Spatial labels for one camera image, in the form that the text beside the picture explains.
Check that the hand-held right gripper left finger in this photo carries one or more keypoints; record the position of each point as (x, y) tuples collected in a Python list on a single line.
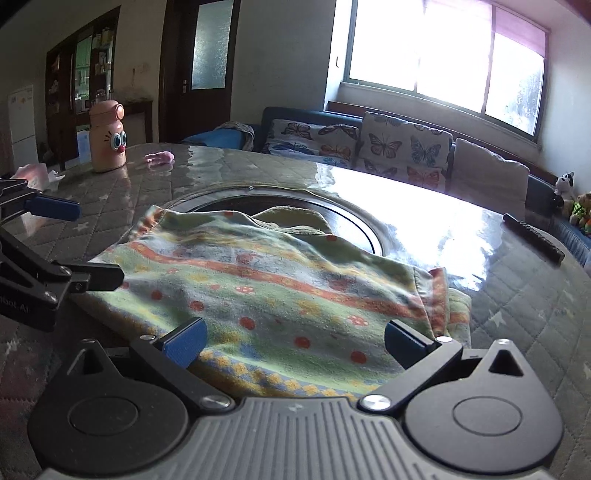
[(184, 344)]

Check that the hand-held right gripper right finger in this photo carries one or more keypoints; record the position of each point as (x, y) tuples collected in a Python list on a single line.
[(406, 345)]

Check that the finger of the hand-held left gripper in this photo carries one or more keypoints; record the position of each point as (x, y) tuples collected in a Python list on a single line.
[(99, 279), (57, 207)]

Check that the striped printed baby garment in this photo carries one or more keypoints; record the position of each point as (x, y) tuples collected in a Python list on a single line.
[(277, 295)]

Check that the pink tissue pack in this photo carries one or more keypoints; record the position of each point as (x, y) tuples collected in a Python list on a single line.
[(32, 174)]

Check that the pink bottle with cartoon eyes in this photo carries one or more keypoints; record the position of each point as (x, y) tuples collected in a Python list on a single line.
[(107, 138)]

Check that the white refrigerator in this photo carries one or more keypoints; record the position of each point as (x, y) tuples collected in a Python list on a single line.
[(23, 124)]

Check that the grey quilted star table cover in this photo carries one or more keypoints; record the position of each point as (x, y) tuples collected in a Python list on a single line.
[(508, 318)]

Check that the small pink toy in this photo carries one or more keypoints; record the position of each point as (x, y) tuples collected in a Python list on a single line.
[(159, 158)]

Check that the dark wooden glass cabinet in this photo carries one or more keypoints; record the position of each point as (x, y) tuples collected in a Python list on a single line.
[(64, 92)]

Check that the dark wooden side table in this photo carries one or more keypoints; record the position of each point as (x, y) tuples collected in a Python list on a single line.
[(138, 115)]

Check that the dark glass turntable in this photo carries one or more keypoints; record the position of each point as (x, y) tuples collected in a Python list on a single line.
[(341, 217)]

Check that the black remote control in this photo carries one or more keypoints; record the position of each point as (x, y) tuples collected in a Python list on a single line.
[(535, 237)]

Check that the blue blanket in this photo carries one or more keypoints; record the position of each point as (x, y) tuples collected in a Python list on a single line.
[(217, 137)]

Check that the dark wooden door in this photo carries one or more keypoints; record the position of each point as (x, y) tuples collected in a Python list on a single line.
[(203, 92)]

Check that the beige cushion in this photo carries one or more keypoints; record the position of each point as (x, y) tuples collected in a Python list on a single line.
[(489, 177)]

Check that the butterfly print cushion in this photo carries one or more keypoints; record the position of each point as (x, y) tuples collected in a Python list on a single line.
[(314, 138), (406, 147)]

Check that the orange plush toy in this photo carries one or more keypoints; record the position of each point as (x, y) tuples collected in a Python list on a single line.
[(586, 227)]

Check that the brown bear plush toy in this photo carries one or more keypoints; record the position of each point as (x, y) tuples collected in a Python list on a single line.
[(581, 207)]

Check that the black and white plush toy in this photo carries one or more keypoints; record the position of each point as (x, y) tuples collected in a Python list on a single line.
[(564, 187)]

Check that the dark blue sofa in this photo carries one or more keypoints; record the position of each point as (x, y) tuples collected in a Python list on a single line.
[(295, 113)]

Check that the window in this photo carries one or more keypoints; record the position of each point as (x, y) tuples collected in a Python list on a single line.
[(415, 50)]

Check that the pink roller blind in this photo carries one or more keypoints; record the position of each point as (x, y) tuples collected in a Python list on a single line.
[(519, 30)]

